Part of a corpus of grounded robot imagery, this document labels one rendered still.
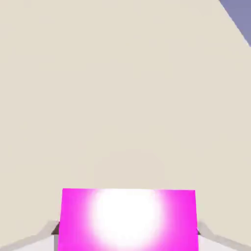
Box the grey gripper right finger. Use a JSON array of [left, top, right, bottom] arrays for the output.
[[196, 219, 251, 251]]

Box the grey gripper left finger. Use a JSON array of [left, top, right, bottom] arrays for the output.
[[0, 220, 60, 251]]

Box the small magenta cube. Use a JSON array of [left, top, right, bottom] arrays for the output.
[[57, 188, 200, 251]]

